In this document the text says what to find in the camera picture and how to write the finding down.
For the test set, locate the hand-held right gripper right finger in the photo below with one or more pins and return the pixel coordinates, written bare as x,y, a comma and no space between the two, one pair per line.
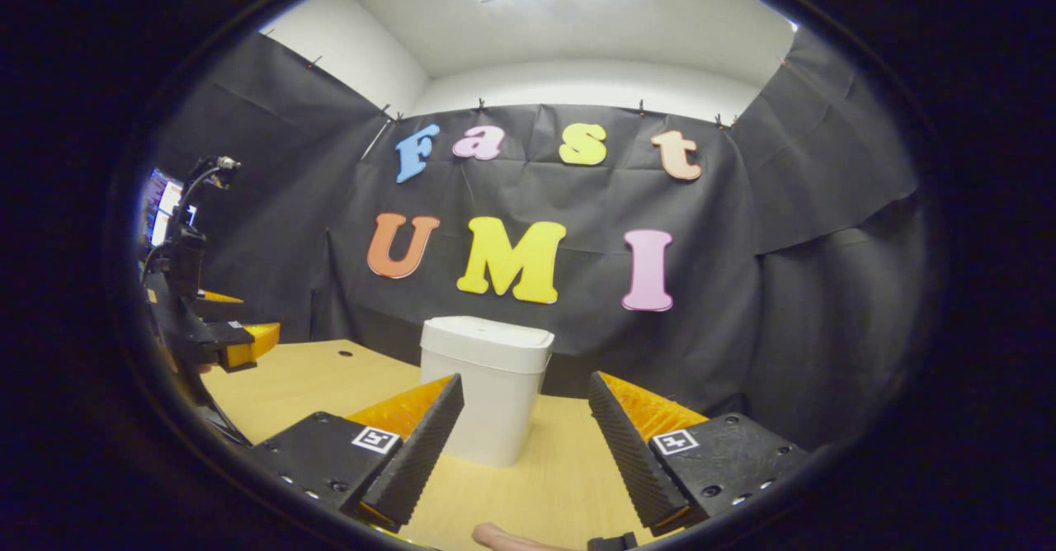
631,460

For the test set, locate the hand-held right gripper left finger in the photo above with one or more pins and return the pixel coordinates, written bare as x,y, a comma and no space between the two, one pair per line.
421,460

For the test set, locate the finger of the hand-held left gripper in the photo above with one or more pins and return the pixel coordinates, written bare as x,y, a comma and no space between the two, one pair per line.
219,308
252,343

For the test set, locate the white desktop garbage bin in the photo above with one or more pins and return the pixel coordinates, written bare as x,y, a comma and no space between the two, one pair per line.
487,402

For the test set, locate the wooden desktop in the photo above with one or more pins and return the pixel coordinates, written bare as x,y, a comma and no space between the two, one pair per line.
561,485

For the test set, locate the computer monitor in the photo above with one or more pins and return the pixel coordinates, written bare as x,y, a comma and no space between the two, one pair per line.
163,204

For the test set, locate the black backdrop cloth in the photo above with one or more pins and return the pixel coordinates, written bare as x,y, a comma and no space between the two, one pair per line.
784,303

